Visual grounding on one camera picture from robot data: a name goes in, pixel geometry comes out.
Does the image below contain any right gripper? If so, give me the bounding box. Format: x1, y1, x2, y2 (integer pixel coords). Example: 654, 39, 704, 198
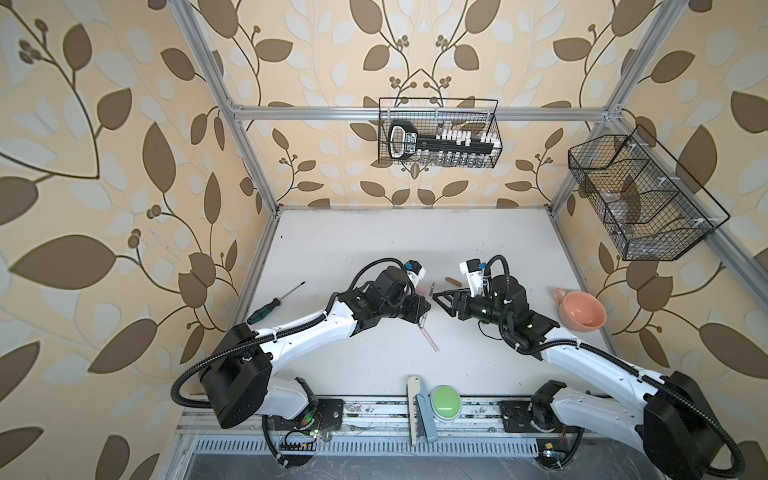
433, 287, 510, 331

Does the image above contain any pink pen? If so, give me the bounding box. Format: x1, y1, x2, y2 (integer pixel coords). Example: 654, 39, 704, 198
419, 325, 440, 353

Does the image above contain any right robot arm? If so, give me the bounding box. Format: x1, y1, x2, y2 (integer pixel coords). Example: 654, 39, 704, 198
432, 255, 746, 479

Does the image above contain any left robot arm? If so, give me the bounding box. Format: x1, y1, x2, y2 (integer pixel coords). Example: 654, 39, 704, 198
170, 258, 431, 429

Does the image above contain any green push button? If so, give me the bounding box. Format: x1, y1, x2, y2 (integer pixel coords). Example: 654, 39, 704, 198
429, 385, 462, 422

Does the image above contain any pink cup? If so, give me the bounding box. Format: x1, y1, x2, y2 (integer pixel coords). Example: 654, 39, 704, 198
554, 288, 607, 333

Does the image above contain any black tool in basket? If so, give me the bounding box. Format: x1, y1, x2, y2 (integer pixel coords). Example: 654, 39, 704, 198
384, 120, 502, 161

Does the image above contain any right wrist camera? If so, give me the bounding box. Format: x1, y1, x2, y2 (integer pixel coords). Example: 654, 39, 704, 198
459, 258, 486, 297

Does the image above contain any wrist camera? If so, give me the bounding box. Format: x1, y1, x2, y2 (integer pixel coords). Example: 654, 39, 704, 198
404, 260, 426, 288
459, 258, 486, 297

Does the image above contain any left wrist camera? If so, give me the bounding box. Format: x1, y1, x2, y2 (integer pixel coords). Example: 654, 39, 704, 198
404, 260, 426, 288

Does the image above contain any grey bracket tool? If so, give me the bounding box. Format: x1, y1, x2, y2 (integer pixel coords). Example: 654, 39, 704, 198
406, 376, 438, 448

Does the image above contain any green handled screwdriver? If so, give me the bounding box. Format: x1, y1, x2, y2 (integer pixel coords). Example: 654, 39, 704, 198
246, 281, 305, 325

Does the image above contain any rear wire basket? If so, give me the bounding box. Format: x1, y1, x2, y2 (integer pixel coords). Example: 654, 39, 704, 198
377, 96, 503, 169

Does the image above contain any side wire basket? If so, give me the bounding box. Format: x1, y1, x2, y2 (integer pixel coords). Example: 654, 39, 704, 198
568, 125, 731, 261

